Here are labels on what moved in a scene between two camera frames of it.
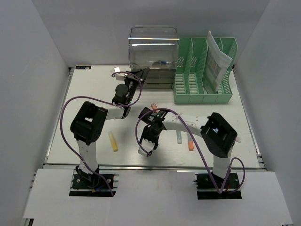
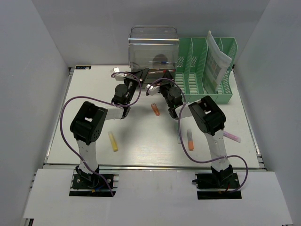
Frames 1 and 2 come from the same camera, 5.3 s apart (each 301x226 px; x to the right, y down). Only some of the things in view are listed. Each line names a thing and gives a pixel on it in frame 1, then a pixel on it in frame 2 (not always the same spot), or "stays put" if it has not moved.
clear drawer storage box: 156,47 stays put
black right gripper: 154,143 → 163,83
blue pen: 161,62 stays put
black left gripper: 142,73 stays put
